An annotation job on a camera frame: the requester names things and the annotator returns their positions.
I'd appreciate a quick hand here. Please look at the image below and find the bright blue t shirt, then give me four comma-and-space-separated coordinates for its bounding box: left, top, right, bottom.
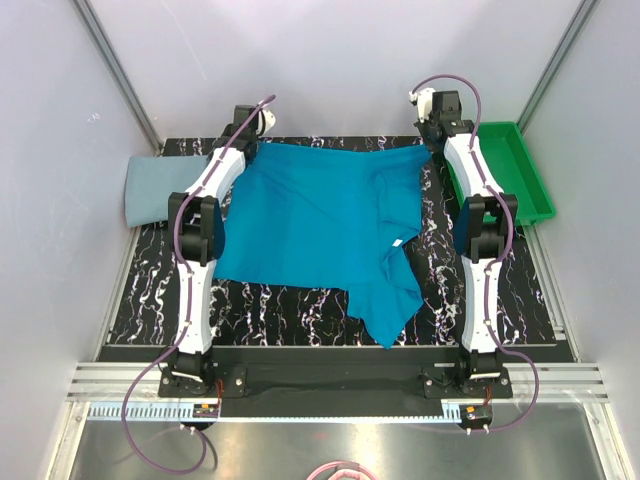
214, 143, 430, 348

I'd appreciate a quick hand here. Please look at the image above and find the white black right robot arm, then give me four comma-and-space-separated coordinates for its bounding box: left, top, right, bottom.
410, 87, 518, 397

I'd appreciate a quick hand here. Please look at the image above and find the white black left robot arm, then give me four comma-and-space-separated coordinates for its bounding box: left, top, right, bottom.
168, 105, 264, 396

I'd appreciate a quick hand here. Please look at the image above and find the green plastic bin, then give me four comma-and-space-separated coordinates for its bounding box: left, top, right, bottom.
441, 122, 556, 226

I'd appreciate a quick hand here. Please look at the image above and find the folded light blue t shirt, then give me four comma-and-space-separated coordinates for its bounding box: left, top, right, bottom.
124, 156, 208, 228

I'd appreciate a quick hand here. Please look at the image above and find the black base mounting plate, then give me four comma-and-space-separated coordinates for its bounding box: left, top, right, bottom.
158, 364, 513, 400

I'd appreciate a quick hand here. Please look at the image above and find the left orange connector block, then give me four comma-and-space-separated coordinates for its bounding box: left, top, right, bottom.
193, 403, 220, 418

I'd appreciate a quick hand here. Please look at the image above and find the orange connector block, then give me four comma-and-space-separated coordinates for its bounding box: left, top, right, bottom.
193, 403, 220, 418
461, 404, 493, 424

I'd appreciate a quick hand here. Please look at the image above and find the right orange connector block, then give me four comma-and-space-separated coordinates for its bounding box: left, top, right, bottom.
461, 404, 493, 424

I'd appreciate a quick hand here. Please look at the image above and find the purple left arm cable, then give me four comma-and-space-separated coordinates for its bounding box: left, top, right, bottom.
122, 93, 277, 474

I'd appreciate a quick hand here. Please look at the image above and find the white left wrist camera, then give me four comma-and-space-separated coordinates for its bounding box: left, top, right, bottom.
256, 108, 276, 137

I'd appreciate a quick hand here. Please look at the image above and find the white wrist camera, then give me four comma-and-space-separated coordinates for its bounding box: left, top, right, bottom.
409, 87, 435, 123
256, 108, 276, 137

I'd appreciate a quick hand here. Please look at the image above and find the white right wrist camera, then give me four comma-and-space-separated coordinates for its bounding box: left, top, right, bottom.
409, 87, 435, 123

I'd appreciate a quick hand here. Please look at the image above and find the aluminium frame rail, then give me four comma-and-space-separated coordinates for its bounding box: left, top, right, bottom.
67, 363, 608, 403

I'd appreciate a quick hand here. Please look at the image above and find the white slotted cable duct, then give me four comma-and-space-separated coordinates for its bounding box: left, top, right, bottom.
88, 401, 462, 424

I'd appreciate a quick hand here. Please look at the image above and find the pink cable coil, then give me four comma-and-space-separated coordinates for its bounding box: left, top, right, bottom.
305, 462, 376, 480

